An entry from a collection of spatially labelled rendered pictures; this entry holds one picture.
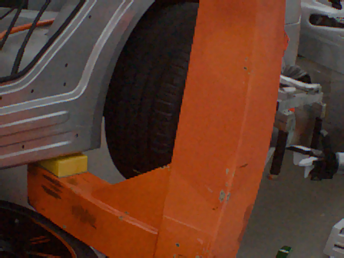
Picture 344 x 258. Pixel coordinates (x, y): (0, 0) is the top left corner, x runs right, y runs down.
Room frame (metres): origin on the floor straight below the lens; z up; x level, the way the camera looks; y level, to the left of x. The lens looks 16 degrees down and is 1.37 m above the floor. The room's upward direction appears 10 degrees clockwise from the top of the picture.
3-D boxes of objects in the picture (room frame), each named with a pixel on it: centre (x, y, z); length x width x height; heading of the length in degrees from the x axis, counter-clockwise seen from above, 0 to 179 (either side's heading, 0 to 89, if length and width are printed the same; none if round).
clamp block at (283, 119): (1.83, -0.29, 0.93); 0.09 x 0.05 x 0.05; 56
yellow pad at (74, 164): (1.77, 0.30, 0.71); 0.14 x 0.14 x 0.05; 56
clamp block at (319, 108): (2.11, -0.48, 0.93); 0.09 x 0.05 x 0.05; 56
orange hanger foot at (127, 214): (1.68, 0.16, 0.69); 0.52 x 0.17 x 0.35; 56
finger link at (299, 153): (1.89, -0.39, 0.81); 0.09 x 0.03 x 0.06; 66
